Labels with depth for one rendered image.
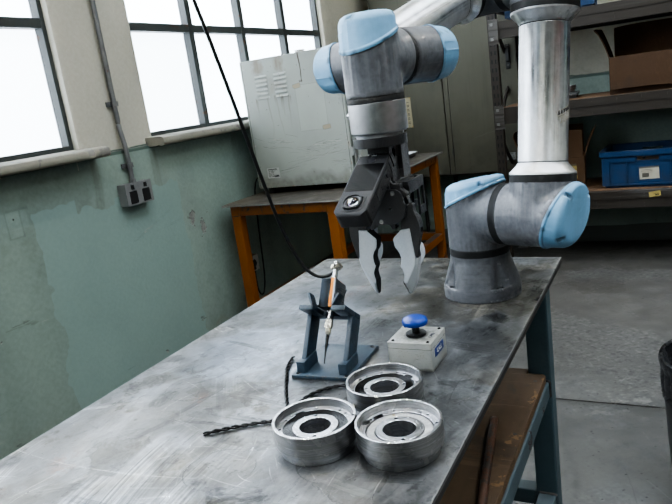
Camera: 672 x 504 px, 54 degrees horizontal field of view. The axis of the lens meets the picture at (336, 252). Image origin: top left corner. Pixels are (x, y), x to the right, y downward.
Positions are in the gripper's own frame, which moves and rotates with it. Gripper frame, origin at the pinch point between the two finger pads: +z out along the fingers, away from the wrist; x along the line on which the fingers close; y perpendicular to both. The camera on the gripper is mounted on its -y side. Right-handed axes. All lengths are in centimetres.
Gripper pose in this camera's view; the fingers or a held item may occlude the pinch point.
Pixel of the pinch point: (391, 285)
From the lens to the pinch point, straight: 89.2
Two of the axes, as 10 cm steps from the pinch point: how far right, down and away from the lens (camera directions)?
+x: -8.9, 0.1, 4.6
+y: 4.4, -2.7, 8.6
